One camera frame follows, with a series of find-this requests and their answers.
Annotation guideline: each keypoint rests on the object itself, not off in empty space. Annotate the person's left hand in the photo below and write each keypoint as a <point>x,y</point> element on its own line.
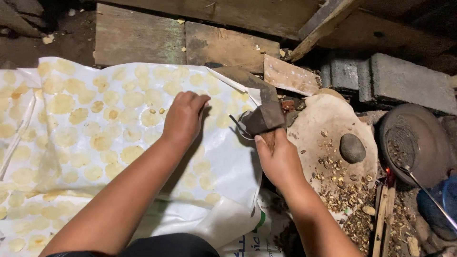
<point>184,117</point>

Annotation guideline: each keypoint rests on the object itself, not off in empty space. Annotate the person's right hand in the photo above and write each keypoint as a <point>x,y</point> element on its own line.
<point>282,164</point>

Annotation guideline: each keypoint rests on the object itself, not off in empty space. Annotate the person's left fingers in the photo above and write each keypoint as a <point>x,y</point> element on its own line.
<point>192,97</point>

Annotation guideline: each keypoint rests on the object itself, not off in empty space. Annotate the thin metal scraper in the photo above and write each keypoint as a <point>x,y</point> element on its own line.
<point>240,125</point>

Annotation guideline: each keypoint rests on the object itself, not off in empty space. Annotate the dark stone block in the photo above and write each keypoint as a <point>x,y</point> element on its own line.
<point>250,82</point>

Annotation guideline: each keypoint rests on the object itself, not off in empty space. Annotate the brown stained wooden plank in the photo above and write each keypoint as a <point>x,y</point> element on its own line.
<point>228,46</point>

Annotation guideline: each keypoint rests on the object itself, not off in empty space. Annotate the white plastic sheet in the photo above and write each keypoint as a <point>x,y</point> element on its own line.
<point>228,167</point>

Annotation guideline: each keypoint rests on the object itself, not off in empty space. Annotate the weathered square wooden plank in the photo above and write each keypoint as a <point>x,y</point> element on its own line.
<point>139,35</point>

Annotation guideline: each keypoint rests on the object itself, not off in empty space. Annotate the long wooden board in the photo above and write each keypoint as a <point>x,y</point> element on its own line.
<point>232,12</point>

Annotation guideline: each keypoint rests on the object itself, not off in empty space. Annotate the spread of flattened yellow crackers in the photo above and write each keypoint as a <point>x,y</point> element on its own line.
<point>100,117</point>

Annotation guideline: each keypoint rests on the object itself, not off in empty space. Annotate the pale small wooden board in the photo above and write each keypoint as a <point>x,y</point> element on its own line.
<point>289,75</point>

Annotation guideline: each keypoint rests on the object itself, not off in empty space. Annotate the round flat stone slab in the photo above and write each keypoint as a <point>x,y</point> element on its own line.
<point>321,117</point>

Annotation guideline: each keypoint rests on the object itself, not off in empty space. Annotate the slanted wooden beam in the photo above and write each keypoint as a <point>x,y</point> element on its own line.
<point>321,26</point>

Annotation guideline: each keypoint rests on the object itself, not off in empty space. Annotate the white printed sack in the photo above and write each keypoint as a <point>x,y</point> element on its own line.
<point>264,228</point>

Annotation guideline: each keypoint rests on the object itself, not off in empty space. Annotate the person's black garment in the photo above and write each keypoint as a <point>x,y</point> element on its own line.
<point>167,246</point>

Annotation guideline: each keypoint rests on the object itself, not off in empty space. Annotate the grey concrete block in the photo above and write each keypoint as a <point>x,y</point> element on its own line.
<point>342,73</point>
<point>410,82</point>

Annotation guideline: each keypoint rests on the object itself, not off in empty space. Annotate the small round grey stone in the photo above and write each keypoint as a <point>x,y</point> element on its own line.
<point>352,148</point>

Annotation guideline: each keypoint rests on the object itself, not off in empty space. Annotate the heap of nut shells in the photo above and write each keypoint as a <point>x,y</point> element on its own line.
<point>346,196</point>

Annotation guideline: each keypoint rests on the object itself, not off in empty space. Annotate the large dark wooden panel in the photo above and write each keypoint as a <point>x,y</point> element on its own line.
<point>392,35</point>

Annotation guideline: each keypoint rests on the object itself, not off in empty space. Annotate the bundle of firewood sticks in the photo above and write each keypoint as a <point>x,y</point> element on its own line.
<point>383,217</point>

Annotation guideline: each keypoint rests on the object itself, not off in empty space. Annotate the dark clay pan with sand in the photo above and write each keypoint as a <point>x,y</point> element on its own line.
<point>425,150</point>

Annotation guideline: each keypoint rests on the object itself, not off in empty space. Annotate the blue bucket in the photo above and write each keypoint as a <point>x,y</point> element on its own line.
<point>442,207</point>

